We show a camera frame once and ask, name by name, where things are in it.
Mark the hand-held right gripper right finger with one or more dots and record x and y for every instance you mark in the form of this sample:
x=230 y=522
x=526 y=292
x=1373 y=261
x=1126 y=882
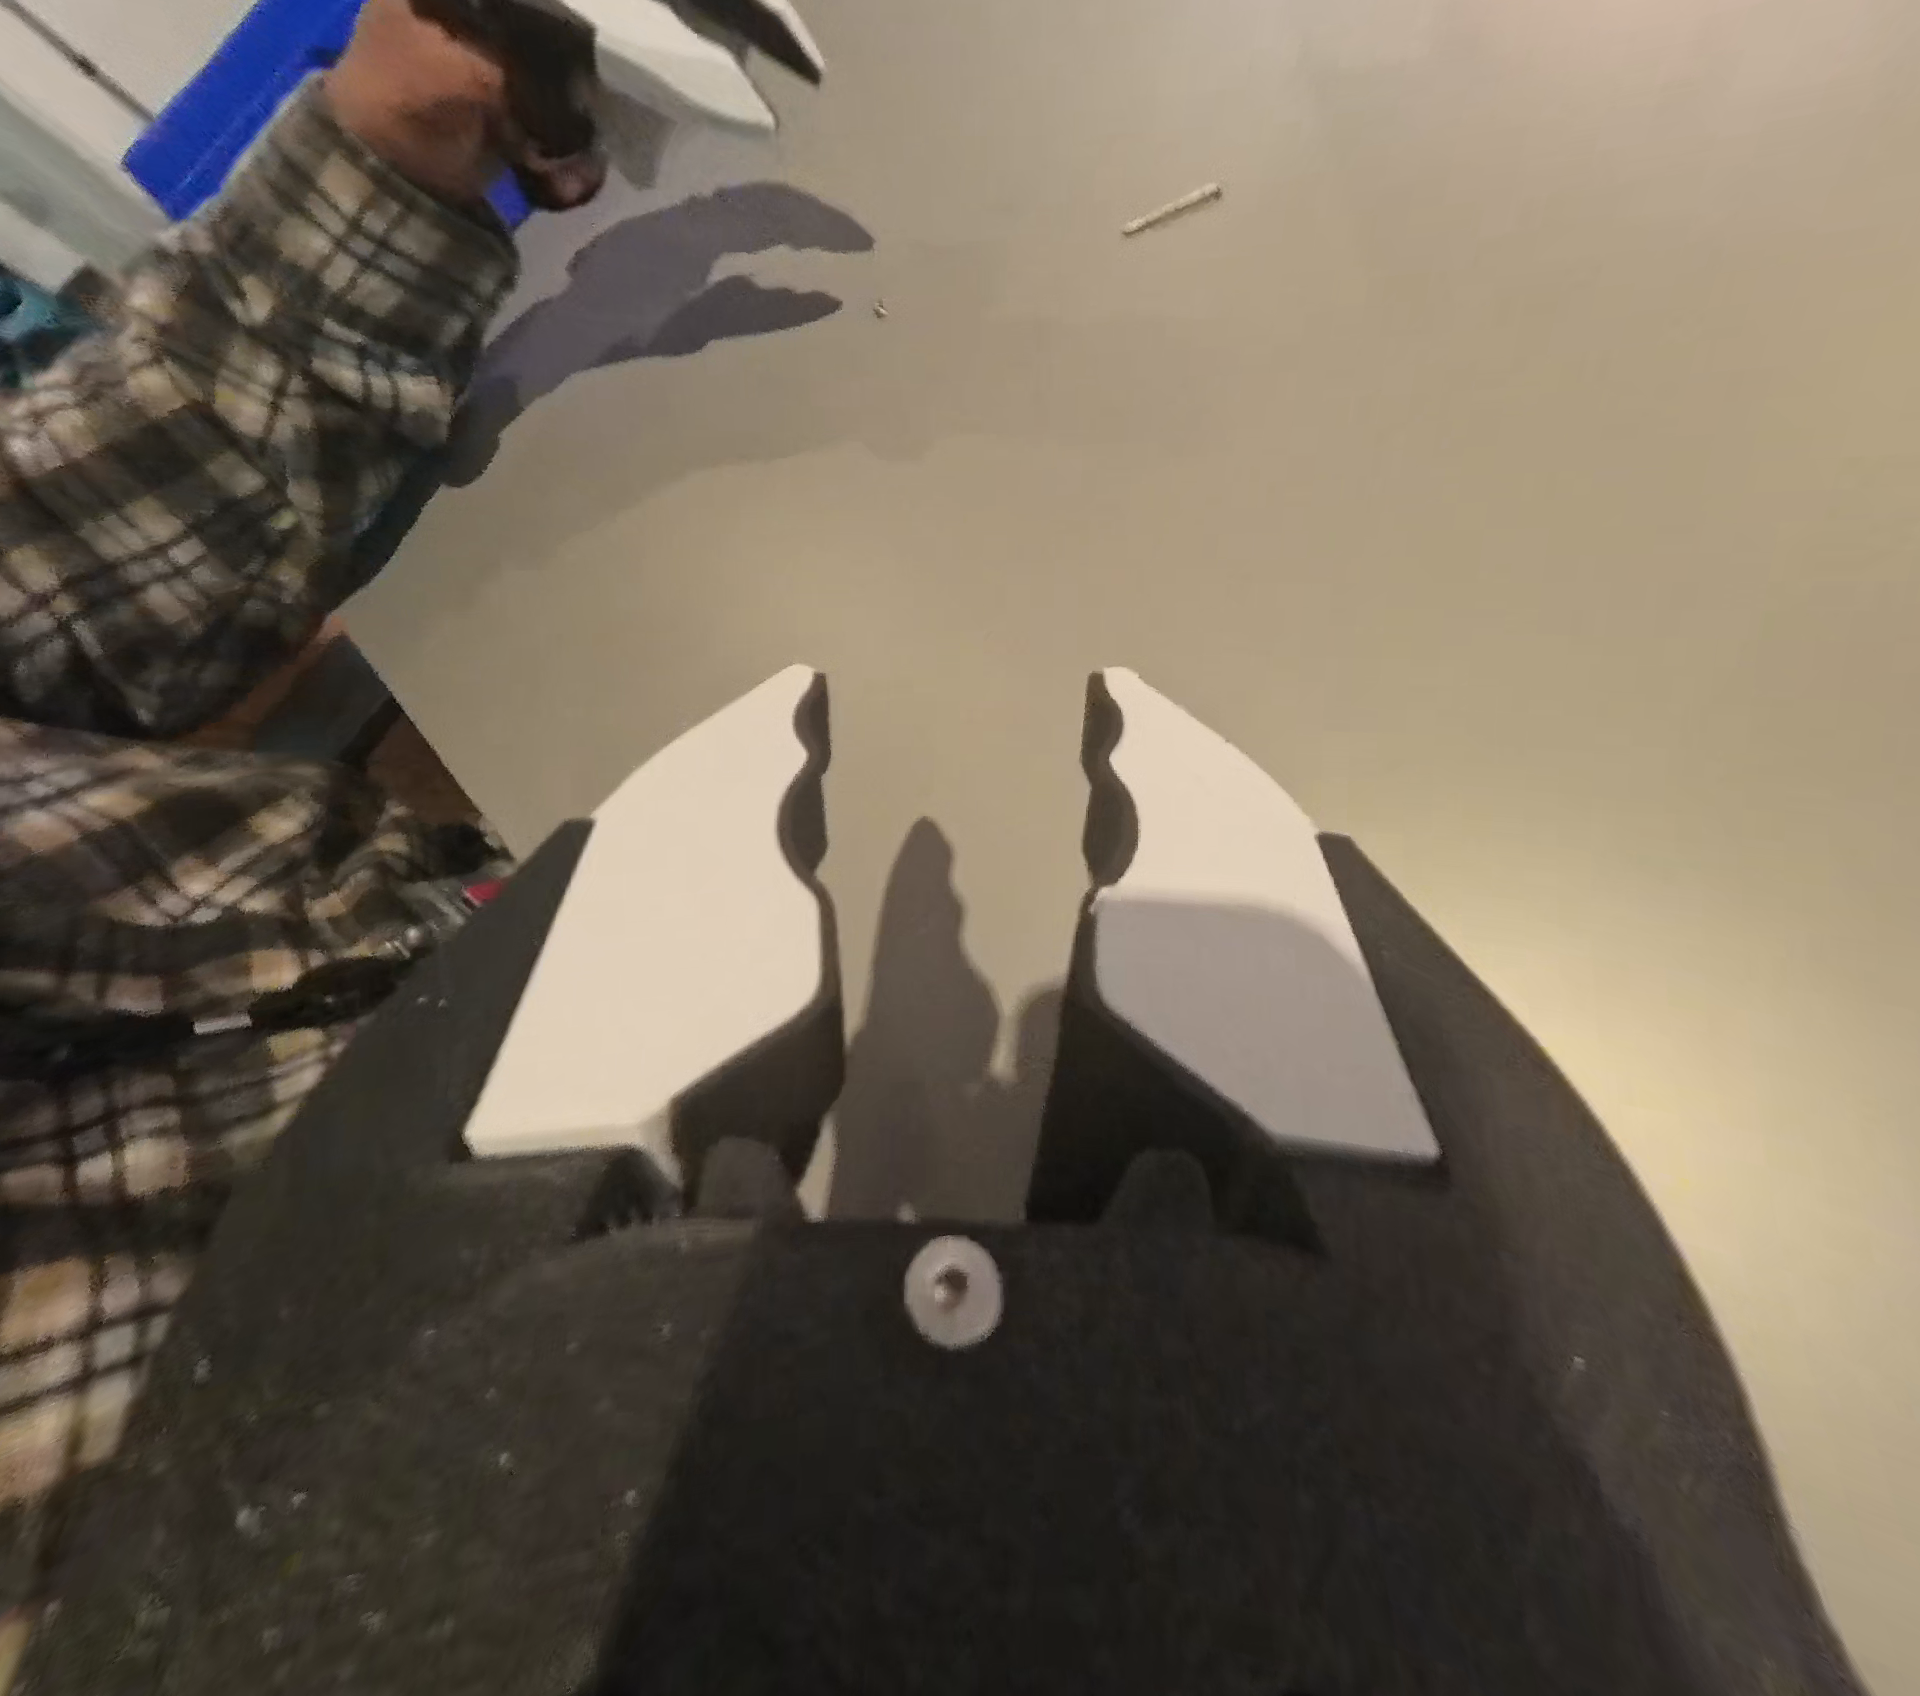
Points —
x=1244 y=977

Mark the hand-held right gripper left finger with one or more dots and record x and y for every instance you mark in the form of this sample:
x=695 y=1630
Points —
x=674 y=961

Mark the blue plastic bin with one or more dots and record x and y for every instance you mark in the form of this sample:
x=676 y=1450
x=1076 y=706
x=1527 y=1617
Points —
x=255 y=76

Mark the thin metal bolt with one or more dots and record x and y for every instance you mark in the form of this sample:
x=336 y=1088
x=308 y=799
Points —
x=1170 y=210

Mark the person's left forearm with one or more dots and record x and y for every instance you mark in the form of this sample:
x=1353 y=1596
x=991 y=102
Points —
x=225 y=420

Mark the person's left hand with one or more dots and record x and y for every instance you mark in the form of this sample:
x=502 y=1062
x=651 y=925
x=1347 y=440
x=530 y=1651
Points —
x=421 y=91

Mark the person's plaid shirt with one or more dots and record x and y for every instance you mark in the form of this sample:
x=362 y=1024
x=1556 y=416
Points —
x=135 y=977

